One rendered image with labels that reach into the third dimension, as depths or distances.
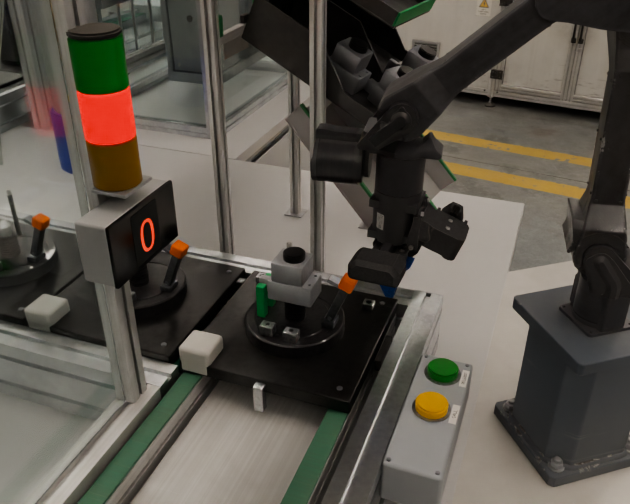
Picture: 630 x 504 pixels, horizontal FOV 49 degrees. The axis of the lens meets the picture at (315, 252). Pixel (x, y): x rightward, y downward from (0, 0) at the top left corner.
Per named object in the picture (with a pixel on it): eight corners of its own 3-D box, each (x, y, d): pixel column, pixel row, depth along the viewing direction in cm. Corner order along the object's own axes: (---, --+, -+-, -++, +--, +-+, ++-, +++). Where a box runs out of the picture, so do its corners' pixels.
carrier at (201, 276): (246, 278, 113) (242, 210, 107) (170, 368, 94) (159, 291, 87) (120, 252, 120) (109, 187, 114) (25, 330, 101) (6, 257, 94)
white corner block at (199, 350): (225, 358, 95) (223, 334, 93) (210, 378, 92) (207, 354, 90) (195, 350, 97) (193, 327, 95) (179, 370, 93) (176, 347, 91)
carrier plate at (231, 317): (397, 309, 105) (398, 298, 104) (349, 414, 86) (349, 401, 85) (254, 280, 112) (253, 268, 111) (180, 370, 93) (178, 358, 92)
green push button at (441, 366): (459, 372, 92) (461, 360, 91) (454, 391, 89) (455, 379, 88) (430, 365, 94) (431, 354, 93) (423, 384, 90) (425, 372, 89)
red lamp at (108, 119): (146, 130, 70) (139, 83, 68) (117, 148, 66) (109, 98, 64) (104, 124, 72) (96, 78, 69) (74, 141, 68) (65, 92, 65)
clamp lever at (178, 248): (177, 282, 103) (190, 244, 99) (170, 289, 102) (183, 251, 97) (157, 270, 104) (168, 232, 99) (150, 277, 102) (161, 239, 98)
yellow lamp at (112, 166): (151, 175, 73) (146, 131, 70) (124, 195, 69) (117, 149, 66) (111, 169, 74) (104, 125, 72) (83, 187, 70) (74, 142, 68)
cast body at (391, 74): (411, 118, 108) (432, 81, 104) (395, 123, 105) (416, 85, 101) (373, 86, 111) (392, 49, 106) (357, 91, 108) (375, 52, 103)
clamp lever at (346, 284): (338, 317, 96) (359, 278, 91) (334, 325, 94) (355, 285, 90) (316, 304, 96) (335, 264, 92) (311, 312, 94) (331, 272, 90)
